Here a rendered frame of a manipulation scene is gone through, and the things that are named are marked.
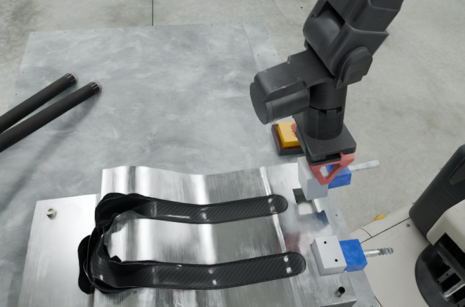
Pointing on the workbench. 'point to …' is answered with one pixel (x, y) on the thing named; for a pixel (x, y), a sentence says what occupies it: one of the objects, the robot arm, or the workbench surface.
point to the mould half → (182, 243)
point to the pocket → (312, 206)
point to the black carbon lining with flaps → (187, 270)
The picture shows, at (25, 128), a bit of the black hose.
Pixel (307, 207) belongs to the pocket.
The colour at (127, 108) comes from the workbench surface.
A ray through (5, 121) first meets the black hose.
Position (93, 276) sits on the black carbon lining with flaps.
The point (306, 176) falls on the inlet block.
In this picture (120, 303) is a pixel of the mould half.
